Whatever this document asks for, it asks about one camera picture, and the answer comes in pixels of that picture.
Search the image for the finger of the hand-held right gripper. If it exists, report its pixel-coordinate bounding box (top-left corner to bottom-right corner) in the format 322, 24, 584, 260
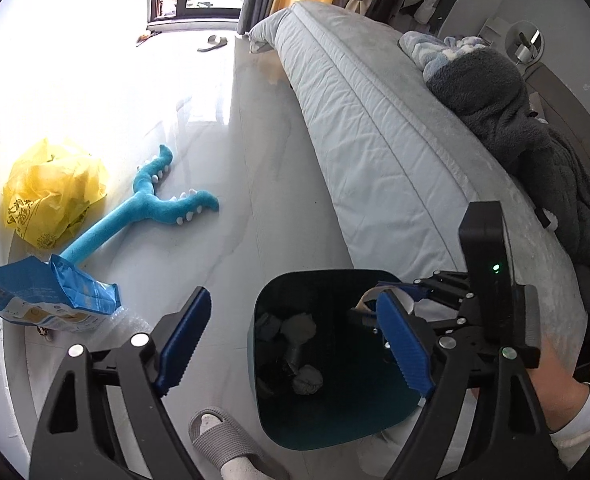
347, 307, 484, 350
375, 269, 476, 310

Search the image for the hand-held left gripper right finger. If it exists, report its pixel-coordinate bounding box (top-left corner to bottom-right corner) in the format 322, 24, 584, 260
376, 290, 570, 480

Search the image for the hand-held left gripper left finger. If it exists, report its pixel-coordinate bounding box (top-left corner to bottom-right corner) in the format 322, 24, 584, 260
30, 287, 213, 480

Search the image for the white tape roll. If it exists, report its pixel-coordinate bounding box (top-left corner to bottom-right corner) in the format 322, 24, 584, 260
356, 282, 416, 317

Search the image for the dark trash bin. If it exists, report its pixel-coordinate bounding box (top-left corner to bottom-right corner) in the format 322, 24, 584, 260
247, 269, 428, 451

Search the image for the person's right forearm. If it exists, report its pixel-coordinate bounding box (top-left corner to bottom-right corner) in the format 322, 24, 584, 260
549, 382, 590, 472

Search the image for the person's right hand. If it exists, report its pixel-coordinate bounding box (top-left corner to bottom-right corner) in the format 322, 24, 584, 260
526, 342, 590, 434

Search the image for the bubble wrap sheet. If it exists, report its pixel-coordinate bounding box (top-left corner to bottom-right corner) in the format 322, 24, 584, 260
94, 307, 154, 347

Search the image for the crumpled grey wad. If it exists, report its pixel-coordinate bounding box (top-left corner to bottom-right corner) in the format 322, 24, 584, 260
294, 364, 324, 397
279, 312, 316, 342

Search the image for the grey slipper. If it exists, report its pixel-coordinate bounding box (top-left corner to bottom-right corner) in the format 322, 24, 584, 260
188, 406, 289, 480
197, 35, 230, 54

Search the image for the person's foot in white sock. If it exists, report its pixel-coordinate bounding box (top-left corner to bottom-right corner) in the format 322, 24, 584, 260
200, 412, 276, 480

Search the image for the blue plush toy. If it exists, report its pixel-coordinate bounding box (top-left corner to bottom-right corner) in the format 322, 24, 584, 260
50, 144, 221, 267

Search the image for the blue snack bag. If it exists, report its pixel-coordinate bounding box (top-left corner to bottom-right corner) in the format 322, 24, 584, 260
0, 255, 122, 334

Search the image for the dark grey fluffy blanket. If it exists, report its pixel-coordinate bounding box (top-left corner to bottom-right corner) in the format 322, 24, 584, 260
427, 48, 590, 314

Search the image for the bed with grey sheet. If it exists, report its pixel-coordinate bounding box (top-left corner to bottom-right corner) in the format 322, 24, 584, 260
248, 1, 590, 461

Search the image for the beige padded headboard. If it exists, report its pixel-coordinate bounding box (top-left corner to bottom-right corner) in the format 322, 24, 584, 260
524, 62, 590, 202

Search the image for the yellow plastic bag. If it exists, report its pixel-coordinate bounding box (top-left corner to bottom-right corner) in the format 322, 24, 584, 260
2, 138, 110, 250

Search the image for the light blue fleece blanket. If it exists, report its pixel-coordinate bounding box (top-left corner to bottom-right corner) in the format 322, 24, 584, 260
399, 30, 492, 84

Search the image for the round white mirror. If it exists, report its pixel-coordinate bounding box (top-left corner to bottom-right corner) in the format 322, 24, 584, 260
505, 20, 546, 66

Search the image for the white desktop organizer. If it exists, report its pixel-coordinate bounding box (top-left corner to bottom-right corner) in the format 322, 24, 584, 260
480, 16, 514, 41

